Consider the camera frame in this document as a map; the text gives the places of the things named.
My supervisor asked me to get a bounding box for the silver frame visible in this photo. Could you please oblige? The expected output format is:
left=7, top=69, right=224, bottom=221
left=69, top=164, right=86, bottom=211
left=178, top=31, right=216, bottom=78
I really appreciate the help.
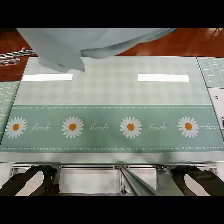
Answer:
left=0, top=152, right=224, bottom=197

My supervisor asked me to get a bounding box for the pale blue shirt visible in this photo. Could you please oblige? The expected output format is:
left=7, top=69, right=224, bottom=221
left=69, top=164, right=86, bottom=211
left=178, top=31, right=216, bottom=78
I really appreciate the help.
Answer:
left=16, top=27, right=177, bottom=74

